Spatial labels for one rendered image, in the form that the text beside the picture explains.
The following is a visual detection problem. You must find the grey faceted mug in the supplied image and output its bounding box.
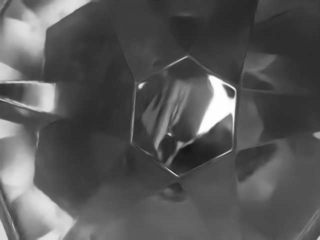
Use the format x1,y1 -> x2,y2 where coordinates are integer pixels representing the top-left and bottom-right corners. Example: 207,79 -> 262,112
0,0 -> 320,240

